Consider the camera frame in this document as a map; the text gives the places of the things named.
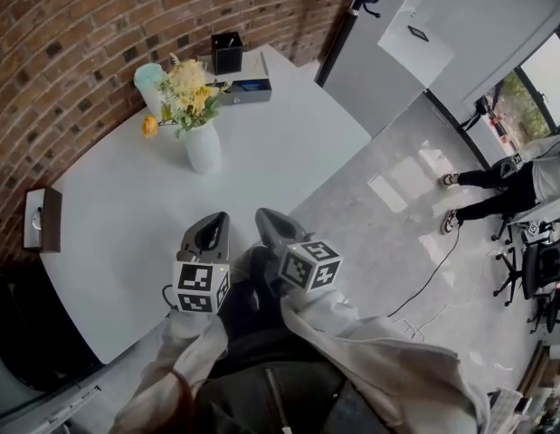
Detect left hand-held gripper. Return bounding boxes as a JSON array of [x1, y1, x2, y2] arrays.
[[173, 212, 231, 314]]

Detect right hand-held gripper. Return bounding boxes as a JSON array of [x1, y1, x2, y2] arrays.
[[254, 207, 343, 297]]

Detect yellow flowers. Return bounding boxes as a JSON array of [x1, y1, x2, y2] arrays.
[[140, 52, 233, 175]]

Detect person's left forearm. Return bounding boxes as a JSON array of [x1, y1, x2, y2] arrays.
[[111, 307, 229, 434]]

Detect person's right forearm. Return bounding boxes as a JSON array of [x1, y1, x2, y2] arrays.
[[279, 287, 489, 434]]

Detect white desk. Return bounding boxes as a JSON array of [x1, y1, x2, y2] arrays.
[[38, 42, 374, 364]]

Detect person's legs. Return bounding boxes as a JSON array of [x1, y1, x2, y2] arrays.
[[218, 244, 290, 348]]

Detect grey drawer organiser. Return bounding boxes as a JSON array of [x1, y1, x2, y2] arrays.
[[204, 51, 273, 107]]

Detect brown tissue box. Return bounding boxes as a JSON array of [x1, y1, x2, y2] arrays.
[[24, 186, 64, 255]]

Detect person's grey jacket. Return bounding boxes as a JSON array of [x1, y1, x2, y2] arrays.
[[111, 327, 489, 434]]

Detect pale green wipes canister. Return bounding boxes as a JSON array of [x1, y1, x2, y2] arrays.
[[133, 62, 169, 122]]

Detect black pen holder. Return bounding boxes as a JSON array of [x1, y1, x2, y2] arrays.
[[210, 31, 245, 77]]

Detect black coat rack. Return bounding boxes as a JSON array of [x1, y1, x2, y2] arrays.
[[315, 0, 398, 88]]

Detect black tablet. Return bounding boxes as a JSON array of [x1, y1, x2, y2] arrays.
[[406, 24, 432, 44]]

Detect black office chair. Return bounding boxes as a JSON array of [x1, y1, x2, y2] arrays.
[[492, 237, 560, 307]]

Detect black framed window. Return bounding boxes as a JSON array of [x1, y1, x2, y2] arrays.
[[464, 20, 560, 140]]

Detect black floor cable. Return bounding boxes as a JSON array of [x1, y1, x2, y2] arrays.
[[387, 223, 464, 318]]

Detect white floor cable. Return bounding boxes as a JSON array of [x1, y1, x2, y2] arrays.
[[401, 303, 462, 341]]

